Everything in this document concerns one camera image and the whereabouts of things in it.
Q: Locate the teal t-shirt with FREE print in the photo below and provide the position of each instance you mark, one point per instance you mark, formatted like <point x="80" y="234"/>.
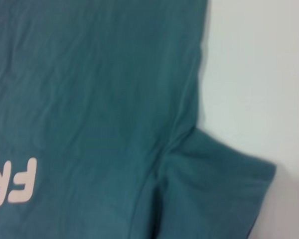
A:
<point x="102" y="99"/>

